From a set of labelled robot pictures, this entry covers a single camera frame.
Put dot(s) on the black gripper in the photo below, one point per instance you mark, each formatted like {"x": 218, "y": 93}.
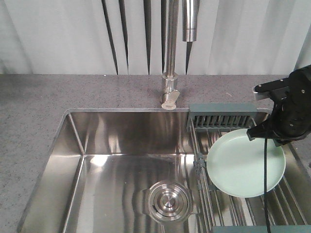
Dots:
{"x": 291, "y": 118}

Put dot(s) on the light green round plate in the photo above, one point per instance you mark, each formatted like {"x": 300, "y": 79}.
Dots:
{"x": 243, "y": 168}

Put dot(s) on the stainless steel faucet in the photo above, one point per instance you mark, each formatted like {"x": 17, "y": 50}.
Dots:
{"x": 190, "y": 9}

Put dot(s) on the grey sink dish rack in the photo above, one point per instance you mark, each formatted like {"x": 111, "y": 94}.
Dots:
{"x": 284, "y": 209}

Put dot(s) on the steel sink drain strainer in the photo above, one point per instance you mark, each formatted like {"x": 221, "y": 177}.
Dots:
{"x": 168, "y": 201}

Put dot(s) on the stainless steel sink basin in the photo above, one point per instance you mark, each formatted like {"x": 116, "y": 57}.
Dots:
{"x": 100, "y": 163}

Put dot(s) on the white pleated curtain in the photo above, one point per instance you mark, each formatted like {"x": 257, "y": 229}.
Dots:
{"x": 129, "y": 37}

